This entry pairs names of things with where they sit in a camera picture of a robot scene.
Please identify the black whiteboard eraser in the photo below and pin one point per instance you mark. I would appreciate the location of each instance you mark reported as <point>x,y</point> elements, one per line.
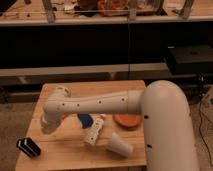
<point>29,147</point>

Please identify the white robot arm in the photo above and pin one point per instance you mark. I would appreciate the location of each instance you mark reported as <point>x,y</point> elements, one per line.
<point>168,127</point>

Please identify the blue cloth piece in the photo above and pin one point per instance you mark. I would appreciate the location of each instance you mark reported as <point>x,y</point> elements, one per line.
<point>86,120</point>

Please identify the orange round plate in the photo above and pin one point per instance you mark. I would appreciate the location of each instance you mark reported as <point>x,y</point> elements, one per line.
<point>127,121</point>

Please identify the white plastic bottle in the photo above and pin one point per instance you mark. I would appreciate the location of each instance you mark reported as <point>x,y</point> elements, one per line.
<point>93,133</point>

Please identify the white paper cup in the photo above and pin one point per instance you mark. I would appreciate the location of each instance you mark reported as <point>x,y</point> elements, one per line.
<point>117,145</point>

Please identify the black box on right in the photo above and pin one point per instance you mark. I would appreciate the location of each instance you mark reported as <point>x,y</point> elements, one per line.
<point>190,59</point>

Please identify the wooden shelf with clutter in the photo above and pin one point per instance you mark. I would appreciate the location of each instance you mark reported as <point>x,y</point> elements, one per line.
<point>83,12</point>

